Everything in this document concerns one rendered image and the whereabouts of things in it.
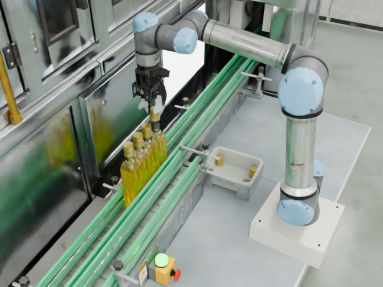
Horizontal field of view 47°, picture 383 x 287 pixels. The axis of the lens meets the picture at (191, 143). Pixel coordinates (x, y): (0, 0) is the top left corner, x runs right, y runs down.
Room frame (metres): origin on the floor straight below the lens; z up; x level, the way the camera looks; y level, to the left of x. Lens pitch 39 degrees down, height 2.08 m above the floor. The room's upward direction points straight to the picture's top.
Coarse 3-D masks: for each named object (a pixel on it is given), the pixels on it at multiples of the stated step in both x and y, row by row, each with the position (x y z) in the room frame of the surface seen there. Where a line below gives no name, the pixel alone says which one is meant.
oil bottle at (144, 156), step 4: (144, 152) 1.16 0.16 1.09; (148, 152) 1.17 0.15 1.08; (136, 156) 1.14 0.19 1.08; (140, 156) 1.14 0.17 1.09; (144, 156) 1.15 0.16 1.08; (148, 156) 1.16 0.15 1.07; (140, 160) 1.13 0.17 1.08; (144, 160) 1.14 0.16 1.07; (148, 160) 1.16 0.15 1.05; (144, 164) 1.14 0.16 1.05; (148, 164) 1.16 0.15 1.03; (144, 168) 1.14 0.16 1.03; (148, 168) 1.16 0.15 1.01; (144, 172) 1.13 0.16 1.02; (148, 172) 1.16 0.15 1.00; (144, 176) 1.13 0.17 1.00; (148, 176) 1.15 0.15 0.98; (144, 180) 1.13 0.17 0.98; (148, 180) 1.15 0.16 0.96; (144, 184) 1.13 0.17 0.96
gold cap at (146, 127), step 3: (144, 123) 1.23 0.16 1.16; (147, 123) 1.23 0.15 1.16; (141, 126) 1.21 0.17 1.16; (144, 126) 1.21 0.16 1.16; (147, 126) 1.21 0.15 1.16; (150, 126) 1.21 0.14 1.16; (141, 129) 1.21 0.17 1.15; (144, 129) 1.20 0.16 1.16; (147, 129) 1.20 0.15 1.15; (150, 129) 1.21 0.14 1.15; (141, 132) 1.21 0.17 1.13; (144, 132) 1.20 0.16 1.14; (147, 132) 1.20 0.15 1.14; (150, 132) 1.21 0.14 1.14; (144, 135) 1.20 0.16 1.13; (147, 135) 1.20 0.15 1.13; (150, 135) 1.21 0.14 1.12
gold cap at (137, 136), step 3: (135, 132) 1.17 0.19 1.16; (138, 132) 1.17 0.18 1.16; (132, 135) 1.16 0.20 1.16; (135, 135) 1.16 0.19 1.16; (138, 135) 1.16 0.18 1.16; (141, 135) 1.16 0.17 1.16; (135, 138) 1.15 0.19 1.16; (138, 138) 1.15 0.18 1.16; (141, 138) 1.15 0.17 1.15; (135, 141) 1.15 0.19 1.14; (138, 141) 1.15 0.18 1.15; (141, 141) 1.15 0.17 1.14; (135, 144) 1.15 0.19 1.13; (138, 144) 1.15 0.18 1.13; (141, 144) 1.15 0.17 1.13; (138, 147) 1.15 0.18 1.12
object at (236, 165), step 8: (216, 152) 1.46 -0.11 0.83; (224, 152) 1.47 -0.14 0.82; (232, 152) 1.45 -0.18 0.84; (240, 152) 1.45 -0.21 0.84; (208, 160) 1.40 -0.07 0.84; (224, 160) 1.46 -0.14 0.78; (232, 160) 1.45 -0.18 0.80; (240, 160) 1.43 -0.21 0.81; (248, 160) 1.42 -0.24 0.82; (256, 160) 1.40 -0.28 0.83; (208, 168) 1.39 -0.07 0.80; (216, 168) 1.42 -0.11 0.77; (224, 168) 1.42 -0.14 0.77; (232, 168) 1.42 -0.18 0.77; (240, 168) 1.42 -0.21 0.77; (248, 168) 1.41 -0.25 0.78; (224, 176) 1.30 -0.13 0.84; (232, 176) 1.37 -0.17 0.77; (240, 176) 1.37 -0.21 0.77; (248, 176) 1.37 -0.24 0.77; (256, 176) 1.31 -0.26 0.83; (248, 184) 1.25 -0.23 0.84
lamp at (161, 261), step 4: (156, 256) 0.90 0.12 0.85; (160, 256) 0.90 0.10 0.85; (164, 256) 0.90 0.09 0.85; (156, 260) 0.89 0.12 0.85; (160, 260) 0.88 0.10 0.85; (164, 260) 0.88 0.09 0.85; (168, 260) 0.90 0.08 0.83; (156, 264) 0.88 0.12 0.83; (160, 264) 0.87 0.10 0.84; (164, 264) 0.88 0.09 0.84
